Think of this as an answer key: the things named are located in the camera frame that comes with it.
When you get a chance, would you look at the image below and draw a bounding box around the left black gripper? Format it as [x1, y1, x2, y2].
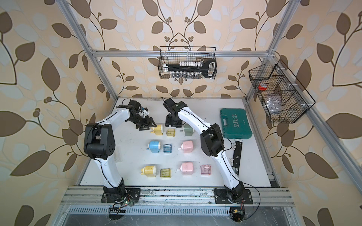
[128, 114, 157, 130]

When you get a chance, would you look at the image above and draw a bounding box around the yellow tray top row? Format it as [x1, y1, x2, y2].
[166, 129, 176, 137]

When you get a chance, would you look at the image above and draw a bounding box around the yellow tray row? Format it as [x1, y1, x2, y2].
[160, 168, 171, 179]
[166, 129, 176, 137]

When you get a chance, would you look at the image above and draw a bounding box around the yellow sharpener top row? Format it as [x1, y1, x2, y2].
[150, 124, 164, 136]

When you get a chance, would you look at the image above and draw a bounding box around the blue pencil sharpener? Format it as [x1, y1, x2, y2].
[147, 141, 161, 153]

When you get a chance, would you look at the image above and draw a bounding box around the blue transparent tray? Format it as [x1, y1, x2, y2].
[162, 144, 172, 153]

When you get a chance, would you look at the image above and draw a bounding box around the yellow tray bottom row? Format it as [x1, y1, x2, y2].
[160, 168, 171, 179]

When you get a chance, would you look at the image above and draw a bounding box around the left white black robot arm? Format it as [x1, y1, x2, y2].
[84, 100, 156, 189]

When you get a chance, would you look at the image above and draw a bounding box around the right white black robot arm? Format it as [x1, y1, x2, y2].
[163, 98, 245, 203]

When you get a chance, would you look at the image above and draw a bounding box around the green pencil sharpener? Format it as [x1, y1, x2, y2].
[182, 124, 194, 136]

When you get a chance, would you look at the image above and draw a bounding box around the pink sharpener middle row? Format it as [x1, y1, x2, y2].
[178, 140, 194, 153]

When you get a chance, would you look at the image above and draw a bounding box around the pink sharpener row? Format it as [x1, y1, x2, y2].
[177, 162, 194, 175]
[178, 140, 194, 153]

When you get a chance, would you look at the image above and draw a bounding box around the pink sharpener bottom row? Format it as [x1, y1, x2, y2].
[177, 162, 194, 175]

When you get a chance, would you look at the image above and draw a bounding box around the pink tray bottom row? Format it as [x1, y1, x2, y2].
[200, 164, 212, 176]

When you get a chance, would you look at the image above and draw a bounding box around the green plastic tool case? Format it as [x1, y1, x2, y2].
[220, 108, 253, 139]

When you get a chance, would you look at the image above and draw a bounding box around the clear plastic bag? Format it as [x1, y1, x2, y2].
[265, 93, 284, 114]

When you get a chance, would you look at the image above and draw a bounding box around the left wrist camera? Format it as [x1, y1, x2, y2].
[140, 107, 149, 117]

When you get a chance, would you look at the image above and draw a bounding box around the black wire basket back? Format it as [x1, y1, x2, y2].
[158, 46, 217, 80]

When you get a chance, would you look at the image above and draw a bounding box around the black wire basket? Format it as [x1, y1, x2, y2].
[248, 59, 316, 123]
[158, 46, 217, 80]

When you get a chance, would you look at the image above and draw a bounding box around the black socket holder rail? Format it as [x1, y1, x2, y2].
[158, 58, 217, 79]

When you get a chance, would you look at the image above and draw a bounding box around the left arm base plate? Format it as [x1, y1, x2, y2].
[101, 186, 141, 204]

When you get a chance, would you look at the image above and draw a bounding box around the black socket rail on table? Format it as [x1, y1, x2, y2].
[231, 141, 243, 176]

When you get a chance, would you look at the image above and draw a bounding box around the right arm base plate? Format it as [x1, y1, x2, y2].
[214, 188, 253, 205]

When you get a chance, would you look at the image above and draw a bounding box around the aluminium front rail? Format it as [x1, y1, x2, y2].
[61, 186, 295, 207]

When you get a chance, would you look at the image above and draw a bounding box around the black wire basket right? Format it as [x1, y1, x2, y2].
[248, 59, 316, 123]

